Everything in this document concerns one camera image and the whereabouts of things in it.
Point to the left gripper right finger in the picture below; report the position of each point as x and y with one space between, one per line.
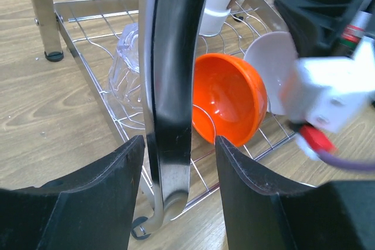
265 210

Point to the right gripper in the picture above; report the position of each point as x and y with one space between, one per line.
324 28

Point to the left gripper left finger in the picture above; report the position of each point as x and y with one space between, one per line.
91 208

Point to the orange bowl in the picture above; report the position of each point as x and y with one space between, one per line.
229 98

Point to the metal two-tier dish rack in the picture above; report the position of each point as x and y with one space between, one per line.
168 42

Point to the clear plastic cup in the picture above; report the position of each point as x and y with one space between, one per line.
123 91

